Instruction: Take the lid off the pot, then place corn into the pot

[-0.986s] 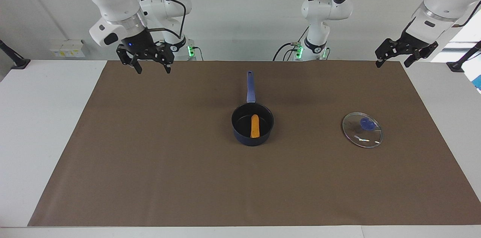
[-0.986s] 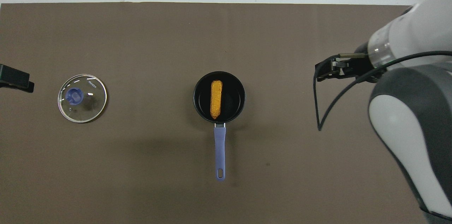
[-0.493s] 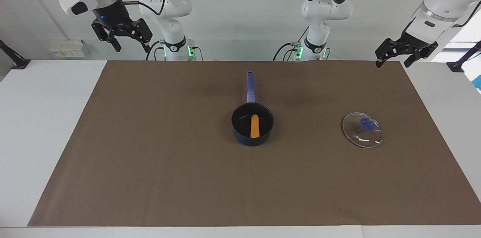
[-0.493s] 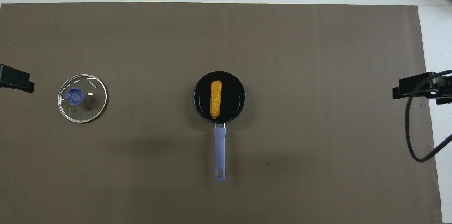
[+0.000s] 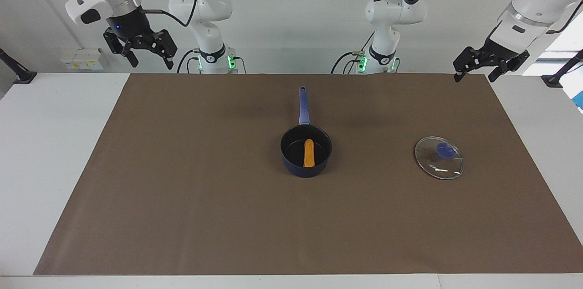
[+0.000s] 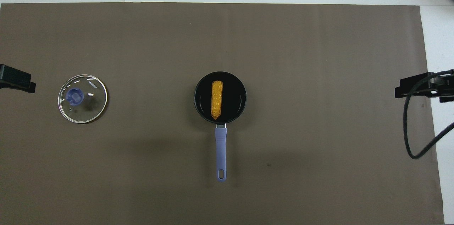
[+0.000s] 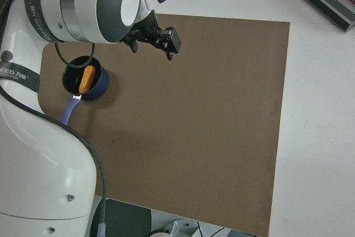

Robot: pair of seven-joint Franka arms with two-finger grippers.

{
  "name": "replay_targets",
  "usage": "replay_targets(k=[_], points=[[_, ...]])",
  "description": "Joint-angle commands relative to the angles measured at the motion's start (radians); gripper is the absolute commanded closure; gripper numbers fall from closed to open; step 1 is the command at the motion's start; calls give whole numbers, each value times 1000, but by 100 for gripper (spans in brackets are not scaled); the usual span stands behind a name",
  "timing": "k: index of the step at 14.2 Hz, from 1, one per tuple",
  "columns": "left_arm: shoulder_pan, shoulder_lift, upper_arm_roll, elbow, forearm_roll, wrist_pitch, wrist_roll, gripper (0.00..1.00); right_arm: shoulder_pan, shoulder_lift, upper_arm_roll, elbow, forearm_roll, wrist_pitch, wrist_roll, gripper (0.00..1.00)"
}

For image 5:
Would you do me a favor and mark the black clamp stand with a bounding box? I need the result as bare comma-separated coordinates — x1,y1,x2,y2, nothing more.
0,48,37,84
541,50,583,88

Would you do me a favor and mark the brown table mat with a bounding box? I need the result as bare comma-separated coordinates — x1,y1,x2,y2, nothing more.
33,73,583,276

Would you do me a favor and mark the white wall socket box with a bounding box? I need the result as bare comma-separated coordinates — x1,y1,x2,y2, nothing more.
61,48,104,71

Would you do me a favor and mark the black left base cable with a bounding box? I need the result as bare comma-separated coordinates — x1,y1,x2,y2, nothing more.
331,31,375,74

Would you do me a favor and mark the yellow corn cob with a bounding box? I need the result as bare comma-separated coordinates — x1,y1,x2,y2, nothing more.
303,139,316,168

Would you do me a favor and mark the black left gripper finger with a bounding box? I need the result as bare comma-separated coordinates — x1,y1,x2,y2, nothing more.
453,46,484,82
486,56,522,82

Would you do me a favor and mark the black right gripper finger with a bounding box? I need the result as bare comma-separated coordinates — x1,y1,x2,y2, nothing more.
103,29,138,68
162,30,178,70

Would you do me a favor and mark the glass lid with blue knob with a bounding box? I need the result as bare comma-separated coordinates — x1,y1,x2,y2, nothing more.
414,136,465,181

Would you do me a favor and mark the dark blue saucepan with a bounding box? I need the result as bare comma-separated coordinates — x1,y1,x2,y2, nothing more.
280,86,332,178

